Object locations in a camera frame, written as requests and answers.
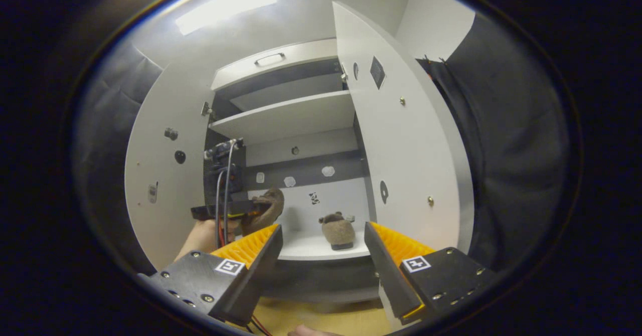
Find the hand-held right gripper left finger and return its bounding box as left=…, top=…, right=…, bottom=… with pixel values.
left=136, top=224, right=283, bottom=327

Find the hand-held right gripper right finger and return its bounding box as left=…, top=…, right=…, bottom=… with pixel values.
left=364, top=222, right=496, bottom=325

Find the brown fuzzy shoe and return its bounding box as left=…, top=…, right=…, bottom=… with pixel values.
left=319, top=212, right=357, bottom=251
left=240, top=188, right=285, bottom=237

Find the white cabinet door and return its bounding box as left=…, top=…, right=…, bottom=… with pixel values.
left=332, top=1, right=475, bottom=326
left=124, top=60, right=217, bottom=271

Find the white cabinet drawer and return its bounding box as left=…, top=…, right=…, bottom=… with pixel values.
left=211, top=39, right=340, bottom=92

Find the black backdrop cloth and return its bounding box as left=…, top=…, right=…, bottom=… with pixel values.
left=74, top=14, right=572, bottom=276

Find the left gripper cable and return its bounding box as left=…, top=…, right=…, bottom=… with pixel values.
left=215, top=140, right=237, bottom=249

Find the metal drawer handle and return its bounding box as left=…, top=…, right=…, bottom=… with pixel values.
left=254, top=52, right=286, bottom=66

